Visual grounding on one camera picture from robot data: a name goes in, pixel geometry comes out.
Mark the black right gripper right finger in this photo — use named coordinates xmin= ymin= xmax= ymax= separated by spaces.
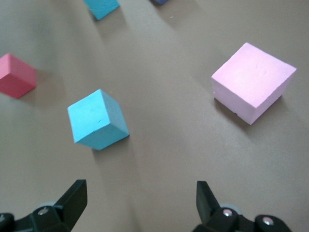
xmin=193 ymin=180 xmax=292 ymax=232

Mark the light blue foam block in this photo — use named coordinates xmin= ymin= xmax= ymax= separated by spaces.
xmin=67 ymin=88 xmax=130 ymax=151
xmin=83 ymin=0 xmax=121 ymax=21

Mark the red foam block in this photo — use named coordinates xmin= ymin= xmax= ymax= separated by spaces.
xmin=0 ymin=53 xmax=37 ymax=99

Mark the brown table cloth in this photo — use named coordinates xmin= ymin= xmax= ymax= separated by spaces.
xmin=0 ymin=0 xmax=309 ymax=232

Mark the pink foam block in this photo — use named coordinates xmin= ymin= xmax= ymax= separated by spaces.
xmin=211 ymin=42 xmax=297 ymax=126

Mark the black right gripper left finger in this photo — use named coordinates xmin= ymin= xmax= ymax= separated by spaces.
xmin=0 ymin=179 xmax=88 ymax=232

